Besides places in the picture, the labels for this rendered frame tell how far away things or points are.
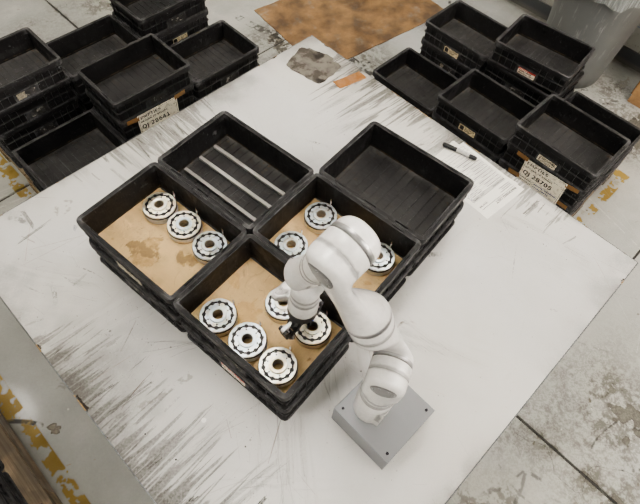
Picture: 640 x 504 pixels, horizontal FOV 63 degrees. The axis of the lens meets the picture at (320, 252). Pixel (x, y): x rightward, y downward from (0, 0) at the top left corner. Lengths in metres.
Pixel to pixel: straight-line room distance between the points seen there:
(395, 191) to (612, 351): 1.41
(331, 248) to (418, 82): 2.31
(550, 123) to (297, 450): 1.88
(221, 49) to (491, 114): 1.42
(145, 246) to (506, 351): 1.13
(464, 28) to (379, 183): 1.68
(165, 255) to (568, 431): 1.77
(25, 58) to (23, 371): 1.44
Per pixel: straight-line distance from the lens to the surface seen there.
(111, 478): 2.31
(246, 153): 1.84
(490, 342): 1.72
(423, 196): 1.77
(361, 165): 1.82
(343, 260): 0.79
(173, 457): 1.54
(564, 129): 2.71
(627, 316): 2.88
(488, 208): 1.98
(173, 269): 1.60
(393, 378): 1.14
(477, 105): 2.83
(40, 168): 2.76
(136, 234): 1.69
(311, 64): 2.36
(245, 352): 1.43
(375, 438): 1.44
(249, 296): 1.52
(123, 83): 2.69
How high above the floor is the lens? 2.19
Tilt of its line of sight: 58 degrees down
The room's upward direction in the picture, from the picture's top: 6 degrees clockwise
